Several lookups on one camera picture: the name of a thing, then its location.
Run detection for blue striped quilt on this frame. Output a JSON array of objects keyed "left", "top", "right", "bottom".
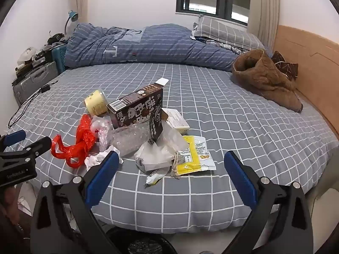
[{"left": 65, "top": 23, "right": 265, "bottom": 72}]

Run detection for grey suitcase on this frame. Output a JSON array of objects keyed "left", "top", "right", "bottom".
[{"left": 12, "top": 61, "right": 59, "bottom": 106}]

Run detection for beige cord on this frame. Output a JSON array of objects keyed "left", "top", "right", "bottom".
[{"left": 169, "top": 152, "right": 183, "bottom": 179}]

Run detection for wooden headboard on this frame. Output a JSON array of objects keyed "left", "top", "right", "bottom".
[{"left": 273, "top": 25, "right": 339, "bottom": 135}]

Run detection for brown fleece jacket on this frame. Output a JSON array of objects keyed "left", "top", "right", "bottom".
[{"left": 230, "top": 49, "right": 304, "bottom": 114}]

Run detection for blue desk lamp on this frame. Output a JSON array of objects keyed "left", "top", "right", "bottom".
[{"left": 64, "top": 10, "right": 78, "bottom": 36}]

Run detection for yellow paper scraps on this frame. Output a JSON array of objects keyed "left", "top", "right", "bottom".
[{"left": 176, "top": 135, "right": 216, "bottom": 176}]

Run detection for brown patterned garment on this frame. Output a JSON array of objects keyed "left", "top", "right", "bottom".
[{"left": 271, "top": 51, "right": 299, "bottom": 81}]

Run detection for yellow plastic cup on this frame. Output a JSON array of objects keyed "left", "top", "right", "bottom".
[{"left": 84, "top": 88, "right": 110, "bottom": 116}]

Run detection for grey checked bed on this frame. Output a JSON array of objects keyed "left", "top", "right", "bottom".
[{"left": 5, "top": 61, "right": 339, "bottom": 228}]

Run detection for white translucent plastic bag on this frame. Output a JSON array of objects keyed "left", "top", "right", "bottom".
[{"left": 134, "top": 127, "right": 189, "bottom": 174}]

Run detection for black charger cable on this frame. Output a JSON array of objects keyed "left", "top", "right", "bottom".
[{"left": 8, "top": 84, "right": 59, "bottom": 129}]

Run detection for clear plastic bags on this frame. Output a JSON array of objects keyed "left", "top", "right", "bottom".
[{"left": 107, "top": 124, "right": 151, "bottom": 157}]

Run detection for small white yellow wrapper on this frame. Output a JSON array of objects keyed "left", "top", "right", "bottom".
[{"left": 144, "top": 168, "right": 170, "bottom": 188}]

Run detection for beige curtain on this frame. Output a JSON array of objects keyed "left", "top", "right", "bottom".
[
  {"left": 247, "top": 0, "right": 281, "bottom": 51},
  {"left": 73, "top": 0, "right": 92, "bottom": 29}
]

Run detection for red plastic bag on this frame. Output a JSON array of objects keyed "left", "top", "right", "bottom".
[{"left": 50, "top": 114, "right": 97, "bottom": 168}]

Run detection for teal suitcase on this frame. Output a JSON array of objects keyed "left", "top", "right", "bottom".
[{"left": 51, "top": 44, "right": 70, "bottom": 75}]

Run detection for brown cardboard box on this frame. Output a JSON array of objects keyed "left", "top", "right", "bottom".
[{"left": 107, "top": 78, "right": 169, "bottom": 129}]

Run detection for clear crumpled plastic bag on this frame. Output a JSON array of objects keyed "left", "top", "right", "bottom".
[{"left": 90, "top": 115, "right": 117, "bottom": 151}]

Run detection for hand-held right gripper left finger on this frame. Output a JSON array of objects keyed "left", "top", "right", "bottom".
[{"left": 30, "top": 151, "right": 122, "bottom": 254}]

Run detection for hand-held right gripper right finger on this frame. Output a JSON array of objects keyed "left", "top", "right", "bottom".
[{"left": 224, "top": 150, "right": 314, "bottom": 254}]

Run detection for white round object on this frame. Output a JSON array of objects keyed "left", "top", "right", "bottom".
[{"left": 17, "top": 47, "right": 38, "bottom": 65}]

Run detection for dark sachet packet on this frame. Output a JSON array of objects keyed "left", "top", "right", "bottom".
[{"left": 148, "top": 108, "right": 163, "bottom": 146}]

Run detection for black tangled object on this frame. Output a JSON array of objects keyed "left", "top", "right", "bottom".
[{"left": 47, "top": 32, "right": 66, "bottom": 45}]

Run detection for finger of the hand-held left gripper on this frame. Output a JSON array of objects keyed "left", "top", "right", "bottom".
[
  {"left": 0, "top": 136, "right": 53, "bottom": 166},
  {"left": 0, "top": 130, "right": 27, "bottom": 149}
]

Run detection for white crumpled tissue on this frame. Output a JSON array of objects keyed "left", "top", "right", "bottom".
[{"left": 84, "top": 148, "right": 124, "bottom": 171}]

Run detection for white flat box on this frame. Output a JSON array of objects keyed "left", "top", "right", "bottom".
[{"left": 162, "top": 108, "right": 190, "bottom": 134}]

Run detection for black lined trash bin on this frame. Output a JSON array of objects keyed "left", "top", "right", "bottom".
[{"left": 106, "top": 226, "right": 178, "bottom": 254}]

